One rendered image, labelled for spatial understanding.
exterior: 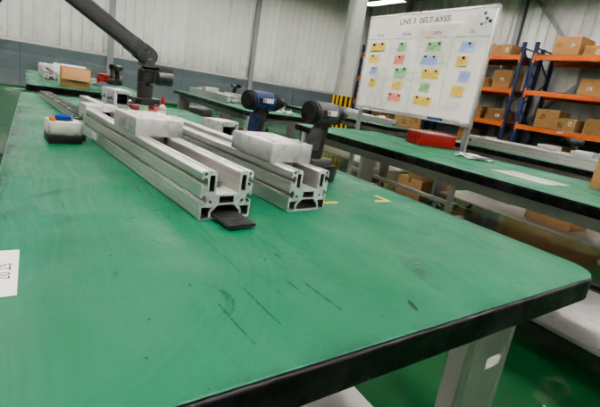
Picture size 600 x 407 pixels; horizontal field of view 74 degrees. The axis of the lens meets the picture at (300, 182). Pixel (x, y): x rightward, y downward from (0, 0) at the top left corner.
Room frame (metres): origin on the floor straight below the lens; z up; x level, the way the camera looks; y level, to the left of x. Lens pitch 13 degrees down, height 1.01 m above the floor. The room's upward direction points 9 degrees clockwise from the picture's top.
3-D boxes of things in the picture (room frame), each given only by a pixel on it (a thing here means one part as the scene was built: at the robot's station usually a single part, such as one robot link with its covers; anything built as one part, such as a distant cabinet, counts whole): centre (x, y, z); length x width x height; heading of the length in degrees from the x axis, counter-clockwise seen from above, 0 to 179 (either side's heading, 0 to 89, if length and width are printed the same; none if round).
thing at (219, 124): (1.43, 0.33, 0.83); 0.11 x 0.10 x 0.10; 145
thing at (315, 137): (1.11, -0.05, 0.89); 0.20 x 0.08 x 0.22; 145
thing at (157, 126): (0.96, 0.39, 0.87); 0.16 x 0.11 x 0.07; 42
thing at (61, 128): (1.08, 0.66, 0.81); 0.10 x 0.08 x 0.06; 132
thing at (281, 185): (1.08, 0.25, 0.82); 0.80 x 0.10 x 0.09; 42
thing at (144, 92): (1.52, 0.64, 0.92); 0.10 x 0.07 x 0.07; 132
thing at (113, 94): (2.20, 1.07, 0.83); 0.11 x 0.10 x 0.10; 131
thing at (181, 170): (0.96, 0.39, 0.82); 0.80 x 0.10 x 0.09; 42
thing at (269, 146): (0.90, 0.08, 0.87); 0.16 x 0.11 x 0.07; 42
